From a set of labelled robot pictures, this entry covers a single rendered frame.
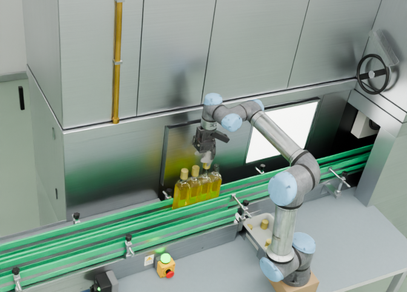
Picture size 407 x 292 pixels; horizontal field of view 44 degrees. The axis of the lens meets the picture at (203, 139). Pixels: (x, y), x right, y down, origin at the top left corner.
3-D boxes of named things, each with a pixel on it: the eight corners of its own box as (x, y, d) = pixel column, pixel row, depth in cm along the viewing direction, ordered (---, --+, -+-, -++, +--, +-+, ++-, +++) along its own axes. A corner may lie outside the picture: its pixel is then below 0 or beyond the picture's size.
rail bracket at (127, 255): (130, 254, 223) (131, 232, 215) (137, 266, 218) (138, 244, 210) (122, 256, 221) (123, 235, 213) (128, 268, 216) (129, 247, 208)
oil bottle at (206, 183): (201, 203, 254) (207, 171, 242) (206, 211, 251) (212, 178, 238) (191, 206, 252) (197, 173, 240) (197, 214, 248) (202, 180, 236)
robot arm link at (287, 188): (300, 274, 218) (317, 172, 189) (275, 291, 210) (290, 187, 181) (279, 257, 226) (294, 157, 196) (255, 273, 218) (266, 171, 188)
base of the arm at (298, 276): (317, 278, 230) (321, 265, 224) (291, 292, 223) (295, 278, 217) (295, 255, 240) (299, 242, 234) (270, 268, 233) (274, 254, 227)
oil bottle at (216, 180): (211, 201, 257) (217, 168, 245) (217, 208, 253) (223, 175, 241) (201, 203, 255) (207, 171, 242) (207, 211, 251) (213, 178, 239)
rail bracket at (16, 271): (23, 287, 201) (20, 265, 194) (27, 301, 196) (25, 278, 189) (12, 291, 200) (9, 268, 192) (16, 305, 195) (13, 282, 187)
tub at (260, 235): (265, 223, 267) (269, 211, 262) (291, 253, 252) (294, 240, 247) (238, 232, 259) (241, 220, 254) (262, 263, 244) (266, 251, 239)
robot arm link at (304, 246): (316, 262, 225) (323, 241, 217) (296, 275, 218) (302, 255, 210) (297, 245, 232) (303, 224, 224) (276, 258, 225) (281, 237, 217)
